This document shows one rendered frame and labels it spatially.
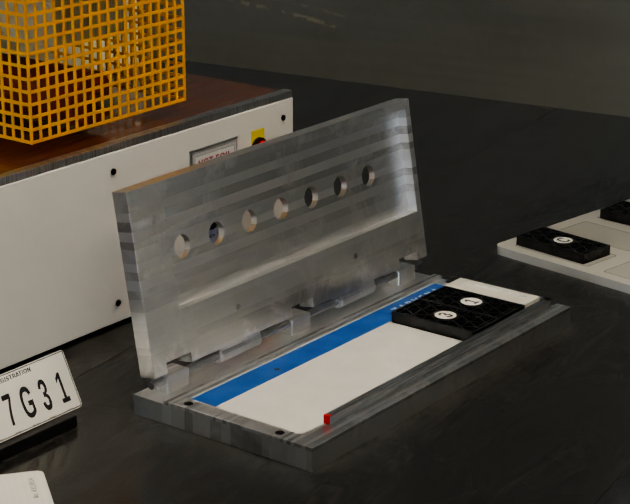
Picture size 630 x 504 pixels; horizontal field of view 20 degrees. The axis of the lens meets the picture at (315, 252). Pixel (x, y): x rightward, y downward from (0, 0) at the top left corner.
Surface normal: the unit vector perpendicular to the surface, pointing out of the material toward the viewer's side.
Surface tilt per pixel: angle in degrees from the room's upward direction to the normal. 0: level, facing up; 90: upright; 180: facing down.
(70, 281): 90
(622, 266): 0
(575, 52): 90
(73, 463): 0
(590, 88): 90
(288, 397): 0
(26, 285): 90
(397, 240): 81
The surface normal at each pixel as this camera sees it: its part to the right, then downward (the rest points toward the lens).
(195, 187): 0.78, 0.04
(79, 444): 0.00, -0.95
